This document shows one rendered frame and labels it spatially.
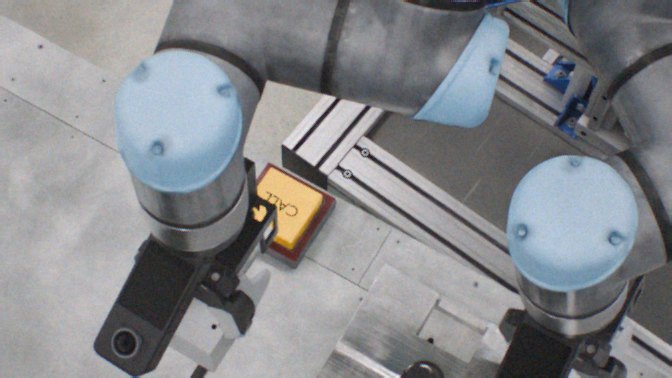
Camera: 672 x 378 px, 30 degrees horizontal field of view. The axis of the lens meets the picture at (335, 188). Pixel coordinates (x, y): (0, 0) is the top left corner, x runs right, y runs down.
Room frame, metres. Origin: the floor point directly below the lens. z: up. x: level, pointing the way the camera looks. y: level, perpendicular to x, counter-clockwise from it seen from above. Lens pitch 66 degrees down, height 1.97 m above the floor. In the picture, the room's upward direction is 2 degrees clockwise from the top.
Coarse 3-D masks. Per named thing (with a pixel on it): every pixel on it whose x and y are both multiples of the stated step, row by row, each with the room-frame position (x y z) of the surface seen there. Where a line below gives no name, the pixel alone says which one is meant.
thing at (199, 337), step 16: (256, 256) 0.40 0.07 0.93; (240, 272) 0.38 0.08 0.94; (192, 304) 0.34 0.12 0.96; (192, 320) 0.33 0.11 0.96; (208, 320) 0.33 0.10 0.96; (176, 336) 0.32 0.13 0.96; (192, 336) 0.32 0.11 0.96; (208, 336) 0.32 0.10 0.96; (192, 352) 0.31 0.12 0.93; (208, 352) 0.30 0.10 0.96; (224, 352) 0.32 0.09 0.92; (208, 368) 0.30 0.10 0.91
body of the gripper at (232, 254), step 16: (256, 176) 0.39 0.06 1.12; (256, 192) 0.39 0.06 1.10; (256, 208) 0.38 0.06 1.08; (272, 208) 0.38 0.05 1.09; (256, 224) 0.37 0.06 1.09; (160, 240) 0.32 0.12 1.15; (240, 240) 0.35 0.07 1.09; (256, 240) 0.35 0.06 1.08; (272, 240) 0.37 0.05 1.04; (192, 256) 0.32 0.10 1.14; (208, 256) 0.32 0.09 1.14; (224, 256) 0.34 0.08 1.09; (240, 256) 0.34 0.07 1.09; (208, 272) 0.32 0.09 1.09; (224, 272) 0.33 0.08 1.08; (208, 288) 0.32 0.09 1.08; (224, 288) 0.32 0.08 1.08; (208, 304) 0.32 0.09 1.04; (224, 304) 0.31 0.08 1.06
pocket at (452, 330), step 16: (448, 304) 0.38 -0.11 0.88; (432, 320) 0.37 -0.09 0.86; (448, 320) 0.37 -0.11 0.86; (464, 320) 0.37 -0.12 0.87; (432, 336) 0.36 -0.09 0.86; (448, 336) 0.36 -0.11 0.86; (464, 336) 0.36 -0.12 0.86; (480, 336) 0.36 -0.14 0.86; (448, 352) 0.34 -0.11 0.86; (464, 352) 0.34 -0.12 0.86
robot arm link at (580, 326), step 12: (624, 288) 0.29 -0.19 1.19; (528, 300) 0.28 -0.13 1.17; (624, 300) 0.29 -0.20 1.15; (540, 312) 0.28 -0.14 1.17; (600, 312) 0.27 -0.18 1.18; (612, 312) 0.28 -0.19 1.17; (552, 324) 0.27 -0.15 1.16; (564, 324) 0.27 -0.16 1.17; (576, 324) 0.27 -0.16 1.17; (588, 324) 0.27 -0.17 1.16; (600, 324) 0.27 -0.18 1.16
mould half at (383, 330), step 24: (384, 288) 0.39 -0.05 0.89; (408, 288) 0.39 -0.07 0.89; (360, 312) 0.37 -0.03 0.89; (384, 312) 0.37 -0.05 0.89; (408, 312) 0.37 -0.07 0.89; (360, 336) 0.34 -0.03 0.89; (384, 336) 0.34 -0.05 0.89; (408, 336) 0.35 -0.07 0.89; (336, 360) 0.32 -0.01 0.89; (360, 360) 0.32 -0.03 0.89; (384, 360) 0.32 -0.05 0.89; (408, 360) 0.32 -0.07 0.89; (432, 360) 0.32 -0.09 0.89; (456, 360) 0.33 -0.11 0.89; (480, 360) 0.33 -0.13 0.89
